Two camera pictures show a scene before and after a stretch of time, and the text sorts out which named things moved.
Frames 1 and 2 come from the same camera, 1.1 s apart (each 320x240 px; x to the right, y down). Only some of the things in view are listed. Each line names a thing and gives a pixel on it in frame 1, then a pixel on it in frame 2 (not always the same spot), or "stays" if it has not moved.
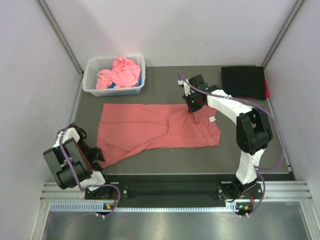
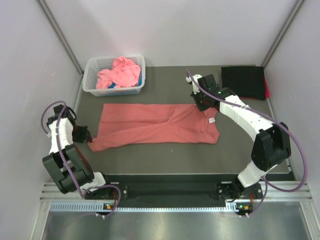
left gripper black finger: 95,154 -> 80,133
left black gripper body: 85,148 -> 81,142
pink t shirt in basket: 124,73 stays
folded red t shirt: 267,91 stays
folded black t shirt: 246,81 stays
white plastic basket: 115,75 stays
